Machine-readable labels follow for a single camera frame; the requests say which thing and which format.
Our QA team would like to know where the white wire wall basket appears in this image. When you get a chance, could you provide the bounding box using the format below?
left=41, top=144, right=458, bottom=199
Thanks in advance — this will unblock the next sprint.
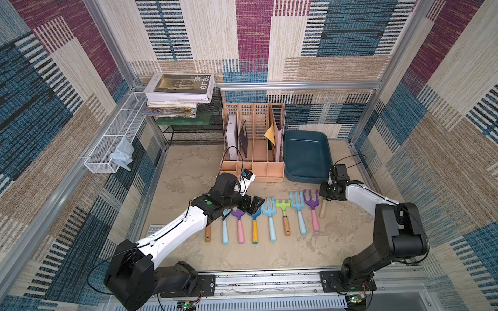
left=84, top=92, right=146, bottom=174

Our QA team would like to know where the purple shovel pink handle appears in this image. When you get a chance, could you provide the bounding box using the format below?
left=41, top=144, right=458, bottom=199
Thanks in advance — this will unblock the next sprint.
left=303, top=189, right=320, bottom=233

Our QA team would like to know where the black mesh wire shelf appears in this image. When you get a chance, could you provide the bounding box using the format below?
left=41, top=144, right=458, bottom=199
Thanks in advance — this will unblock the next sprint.
left=155, top=88, right=224, bottom=145

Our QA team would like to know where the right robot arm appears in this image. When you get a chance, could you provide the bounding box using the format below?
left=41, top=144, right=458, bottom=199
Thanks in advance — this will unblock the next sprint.
left=319, top=164, right=429, bottom=295

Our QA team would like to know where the light blue claw rake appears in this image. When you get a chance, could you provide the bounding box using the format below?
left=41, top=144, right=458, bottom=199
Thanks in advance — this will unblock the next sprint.
left=222, top=209, right=232, bottom=245

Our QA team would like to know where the white crumpled cloth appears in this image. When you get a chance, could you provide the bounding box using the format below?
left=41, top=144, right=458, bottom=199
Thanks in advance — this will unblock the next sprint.
left=110, top=137, right=134, bottom=171

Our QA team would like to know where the light blue fork rake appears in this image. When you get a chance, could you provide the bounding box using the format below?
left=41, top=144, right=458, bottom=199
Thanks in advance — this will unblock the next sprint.
left=261, top=197, right=277, bottom=242

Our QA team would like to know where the purple rake pink handle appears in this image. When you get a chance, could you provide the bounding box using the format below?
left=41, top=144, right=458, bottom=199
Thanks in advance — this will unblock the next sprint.
left=231, top=209, right=245, bottom=244

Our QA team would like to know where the stack of books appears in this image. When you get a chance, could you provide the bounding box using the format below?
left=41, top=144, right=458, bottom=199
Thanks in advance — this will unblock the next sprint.
left=141, top=73, right=215, bottom=118

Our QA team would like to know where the blue rake yellow handle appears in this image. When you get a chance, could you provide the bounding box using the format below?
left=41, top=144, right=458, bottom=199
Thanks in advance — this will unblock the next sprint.
left=250, top=209, right=261, bottom=244

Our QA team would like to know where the white remote keypad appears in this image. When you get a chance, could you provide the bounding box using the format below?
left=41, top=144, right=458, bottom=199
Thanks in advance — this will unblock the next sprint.
left=147, top=225, right=165, bottom=237

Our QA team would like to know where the white book in organizer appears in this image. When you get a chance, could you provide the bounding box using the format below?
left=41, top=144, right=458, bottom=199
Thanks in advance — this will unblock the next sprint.
left=226, top=115, right=238, bottom=161

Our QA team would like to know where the pink plastic desk organizer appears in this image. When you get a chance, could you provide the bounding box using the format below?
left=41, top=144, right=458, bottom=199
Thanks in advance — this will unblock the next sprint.
left=220, top=103, right=285, bottom=182

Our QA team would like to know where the green trowel wooden handle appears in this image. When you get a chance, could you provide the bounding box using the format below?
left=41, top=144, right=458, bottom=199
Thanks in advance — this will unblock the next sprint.
left=276, top=200, right=291, bottom=236

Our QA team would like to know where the dark thin book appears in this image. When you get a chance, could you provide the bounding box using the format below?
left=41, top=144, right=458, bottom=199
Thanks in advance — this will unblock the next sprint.
left=238, top=120, right=248, bottom=158

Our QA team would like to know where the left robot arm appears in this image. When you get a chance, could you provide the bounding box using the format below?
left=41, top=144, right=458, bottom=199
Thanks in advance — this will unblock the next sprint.
left=104, top=169, right=264, bottom=310

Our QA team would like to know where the dark teal storage box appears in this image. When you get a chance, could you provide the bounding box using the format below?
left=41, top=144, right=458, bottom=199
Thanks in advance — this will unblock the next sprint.
left=283, top=130, right=332, bottom=184

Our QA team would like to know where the dark green rake wooden handle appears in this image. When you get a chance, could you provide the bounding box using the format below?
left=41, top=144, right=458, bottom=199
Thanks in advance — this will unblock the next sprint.
left=319, top=198, right=328, bottom=218

